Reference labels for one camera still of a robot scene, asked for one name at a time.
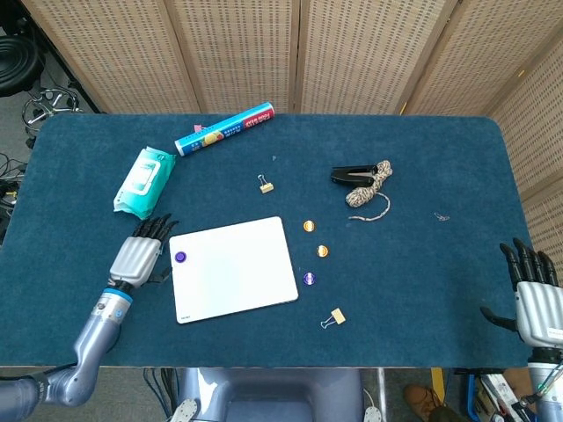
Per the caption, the blue-grey robot torso base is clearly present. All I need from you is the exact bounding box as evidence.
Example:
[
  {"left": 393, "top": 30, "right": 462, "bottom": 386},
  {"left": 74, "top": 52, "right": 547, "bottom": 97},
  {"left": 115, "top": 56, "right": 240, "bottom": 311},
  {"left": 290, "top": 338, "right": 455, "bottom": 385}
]
[{"left": 178, "top": 367, "right": 366, "bottom": 422}]

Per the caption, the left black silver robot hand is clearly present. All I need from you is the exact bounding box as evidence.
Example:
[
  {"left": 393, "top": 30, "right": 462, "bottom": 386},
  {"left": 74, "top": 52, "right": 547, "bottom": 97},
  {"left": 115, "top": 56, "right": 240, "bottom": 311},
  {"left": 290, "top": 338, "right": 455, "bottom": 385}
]
[{"left": 108, "top": 214, "right": 180, "bottom": 291}]

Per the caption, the dark blue table mat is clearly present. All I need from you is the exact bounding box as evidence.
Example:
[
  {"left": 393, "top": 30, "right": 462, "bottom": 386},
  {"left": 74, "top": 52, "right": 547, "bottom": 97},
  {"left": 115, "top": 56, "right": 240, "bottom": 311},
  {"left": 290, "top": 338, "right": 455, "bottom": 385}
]
[{"left": 0, "top": 113, "right": 534, "bottom": 369}]

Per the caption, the green wet wipes pack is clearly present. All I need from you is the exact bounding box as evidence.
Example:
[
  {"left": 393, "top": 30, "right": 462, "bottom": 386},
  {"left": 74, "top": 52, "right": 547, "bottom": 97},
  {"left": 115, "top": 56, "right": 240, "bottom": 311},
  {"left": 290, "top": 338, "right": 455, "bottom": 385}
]
[{"left": 113, "top": 146, "right": 177, "bottom": 221}]

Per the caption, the white printed cardboard box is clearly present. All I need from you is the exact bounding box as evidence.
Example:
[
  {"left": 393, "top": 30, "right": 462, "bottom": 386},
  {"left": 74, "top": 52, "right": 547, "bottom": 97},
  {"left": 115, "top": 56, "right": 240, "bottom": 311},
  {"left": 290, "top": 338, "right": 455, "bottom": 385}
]
[{"left": 478, "top": 373, "right": 523, "bottom": 414}]

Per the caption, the yellow strap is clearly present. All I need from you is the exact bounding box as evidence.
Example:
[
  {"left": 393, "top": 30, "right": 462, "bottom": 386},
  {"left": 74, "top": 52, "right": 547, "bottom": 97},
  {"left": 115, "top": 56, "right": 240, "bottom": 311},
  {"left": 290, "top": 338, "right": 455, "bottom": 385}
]
[{"left": 430, "top": 367, "right": 446, "bottom": 404}]

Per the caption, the braided beige rope bundle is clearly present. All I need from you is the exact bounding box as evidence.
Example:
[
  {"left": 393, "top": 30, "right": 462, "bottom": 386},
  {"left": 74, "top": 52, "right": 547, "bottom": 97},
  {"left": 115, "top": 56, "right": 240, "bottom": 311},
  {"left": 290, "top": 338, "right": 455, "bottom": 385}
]
[{"left": 344, "top": 159, "right": 392, "bottom": 222}]

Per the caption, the blue plastic food wrap roll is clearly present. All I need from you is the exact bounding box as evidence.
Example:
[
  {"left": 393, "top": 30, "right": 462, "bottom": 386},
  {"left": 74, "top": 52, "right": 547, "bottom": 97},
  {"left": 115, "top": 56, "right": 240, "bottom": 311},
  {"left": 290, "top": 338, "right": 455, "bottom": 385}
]
[{"left": 174, "top": 101, "right": 276, "bottom": 156}]

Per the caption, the bundle of blue cables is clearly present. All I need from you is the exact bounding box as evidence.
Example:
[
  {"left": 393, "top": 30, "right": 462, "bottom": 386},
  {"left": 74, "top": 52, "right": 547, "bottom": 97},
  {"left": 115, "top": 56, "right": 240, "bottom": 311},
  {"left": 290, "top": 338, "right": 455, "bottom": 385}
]
[{"left": 143, "top": 367, "right": 181, "bottom": 422}]

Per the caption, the wicker folding screen panel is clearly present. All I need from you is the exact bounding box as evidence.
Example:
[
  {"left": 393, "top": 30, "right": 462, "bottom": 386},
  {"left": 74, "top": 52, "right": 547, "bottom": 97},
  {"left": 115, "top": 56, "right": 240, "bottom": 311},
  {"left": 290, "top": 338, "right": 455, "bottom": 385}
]
[
  {"left": 486, "top": 25, "right": 563, "bottom": 287},
  {"left": 166, "top": 0, "right": 303, "bottom": 114},
  {"left": 19, "top": 0, "right": 201, "bottom": 114},
  {"left": 295, "top": 0, "right": 461, "bottom": 116},
  {"left": 398, "top": 0, "right": 563, "bottom": 118}
]

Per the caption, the large gold binder clip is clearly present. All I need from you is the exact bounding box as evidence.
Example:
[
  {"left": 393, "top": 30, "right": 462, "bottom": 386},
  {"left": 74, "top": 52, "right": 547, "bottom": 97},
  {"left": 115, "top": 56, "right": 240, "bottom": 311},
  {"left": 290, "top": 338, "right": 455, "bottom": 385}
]
[{"left": 319, "top": 308, "right": 347, "bottom": 330}]

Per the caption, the black stapler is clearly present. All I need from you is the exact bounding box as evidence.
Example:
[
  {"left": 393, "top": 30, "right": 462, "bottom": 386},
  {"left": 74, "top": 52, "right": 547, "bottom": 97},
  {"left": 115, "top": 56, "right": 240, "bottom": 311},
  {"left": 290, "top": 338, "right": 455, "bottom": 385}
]
[{"left": 330, "top": 164, "right": 378, "bottom": 185}]

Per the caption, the black stool with chrome base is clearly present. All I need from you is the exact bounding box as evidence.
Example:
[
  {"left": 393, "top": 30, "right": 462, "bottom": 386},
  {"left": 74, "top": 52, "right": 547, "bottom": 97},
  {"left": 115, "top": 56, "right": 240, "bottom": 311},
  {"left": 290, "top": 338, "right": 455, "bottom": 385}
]
[{"left": 0, "top": 33, "right": 84, "bottom": 133}]

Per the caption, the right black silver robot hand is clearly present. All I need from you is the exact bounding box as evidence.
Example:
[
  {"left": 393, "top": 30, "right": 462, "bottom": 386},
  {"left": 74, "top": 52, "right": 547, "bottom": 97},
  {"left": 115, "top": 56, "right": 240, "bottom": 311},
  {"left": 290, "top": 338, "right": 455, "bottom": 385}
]
[{"left": 479, "top": 237, "right": 563, "bottom": 353}]

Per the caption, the tangle of floor cables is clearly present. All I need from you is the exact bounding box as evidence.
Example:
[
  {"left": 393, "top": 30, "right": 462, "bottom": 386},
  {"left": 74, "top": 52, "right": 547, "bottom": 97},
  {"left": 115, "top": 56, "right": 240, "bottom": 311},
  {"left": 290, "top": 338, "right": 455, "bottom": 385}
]
[{"left": 0, "top": 151, "right": 27, "bottom": 216}]

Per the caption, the white magnetic board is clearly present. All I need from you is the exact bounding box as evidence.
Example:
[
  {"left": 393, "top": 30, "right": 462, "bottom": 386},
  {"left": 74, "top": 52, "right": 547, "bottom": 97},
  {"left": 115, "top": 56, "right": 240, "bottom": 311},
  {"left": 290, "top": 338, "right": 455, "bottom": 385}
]
[{"left": 168, "top": 215, "right": 300, "bottom": 325}]

